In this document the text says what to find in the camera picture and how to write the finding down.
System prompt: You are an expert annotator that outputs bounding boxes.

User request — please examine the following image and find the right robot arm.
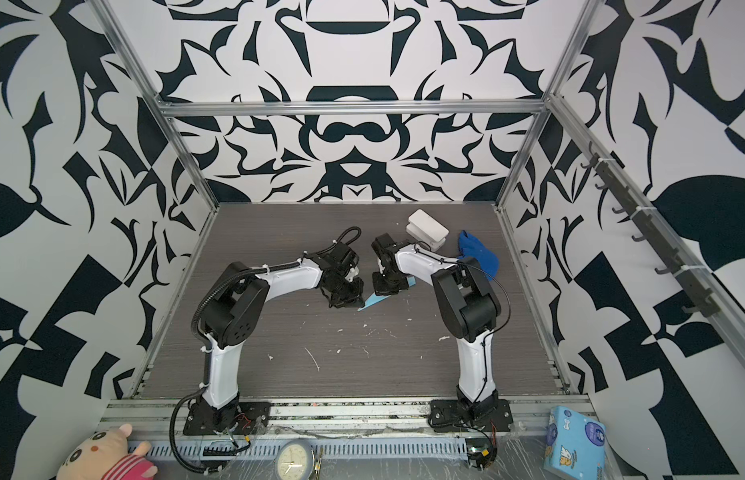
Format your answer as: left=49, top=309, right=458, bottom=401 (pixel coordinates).
left=372, top=234, right=502, bottom=418

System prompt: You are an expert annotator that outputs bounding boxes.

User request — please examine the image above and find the black wall hook rack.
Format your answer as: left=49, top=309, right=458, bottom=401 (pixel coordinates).
left=582, top=141, right=722, bottom=318

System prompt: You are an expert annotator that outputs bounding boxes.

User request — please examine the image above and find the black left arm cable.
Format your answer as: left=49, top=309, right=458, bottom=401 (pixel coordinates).
left=168, top=386, right=242, bottom=475

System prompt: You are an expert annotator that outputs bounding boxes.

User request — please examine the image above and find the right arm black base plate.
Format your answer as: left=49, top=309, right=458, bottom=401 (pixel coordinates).
left=427, top=397, right=514, bottom=433

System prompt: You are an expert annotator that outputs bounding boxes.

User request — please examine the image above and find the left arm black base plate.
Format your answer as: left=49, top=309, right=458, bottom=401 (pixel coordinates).
left=182, top=399, right=272, bottom=436

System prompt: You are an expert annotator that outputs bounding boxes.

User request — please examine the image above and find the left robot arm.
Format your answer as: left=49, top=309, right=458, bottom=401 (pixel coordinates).
left=192, top=242, right=364, bottom=413

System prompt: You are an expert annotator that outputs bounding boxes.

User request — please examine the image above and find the blue cloth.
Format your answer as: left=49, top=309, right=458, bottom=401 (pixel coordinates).
left=458, top=230, right=500, bottom=279

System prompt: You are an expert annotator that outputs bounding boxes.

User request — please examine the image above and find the pink plush toy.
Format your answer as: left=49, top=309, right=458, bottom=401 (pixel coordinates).
left=56, top=423, right=158, bottom=480

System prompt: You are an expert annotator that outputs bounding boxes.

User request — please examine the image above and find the light blue paper sheet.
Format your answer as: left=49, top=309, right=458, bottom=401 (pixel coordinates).
left=358, top=276, right=417, bottom=311

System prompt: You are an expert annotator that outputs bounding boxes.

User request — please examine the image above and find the blue tissue pack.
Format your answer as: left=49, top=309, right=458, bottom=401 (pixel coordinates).
left=543, top=406, right=608, bottom=480

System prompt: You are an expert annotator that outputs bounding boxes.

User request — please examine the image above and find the small black electronics module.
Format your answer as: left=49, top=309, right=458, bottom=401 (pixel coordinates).
left=466, top=438, right=498, bottom=471

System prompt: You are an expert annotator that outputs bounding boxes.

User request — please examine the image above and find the round analog clock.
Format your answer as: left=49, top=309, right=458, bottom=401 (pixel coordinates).
left=274, top=439, right=316, bottom=480

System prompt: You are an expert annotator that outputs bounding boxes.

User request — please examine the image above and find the white slotted cable duct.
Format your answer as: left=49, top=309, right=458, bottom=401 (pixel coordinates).
left=176, top=437, right=467, bottom=462

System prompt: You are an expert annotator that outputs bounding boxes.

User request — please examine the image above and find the white rectangular box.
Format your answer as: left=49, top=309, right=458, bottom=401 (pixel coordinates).
left=406, top=209, right=450, bottom=251

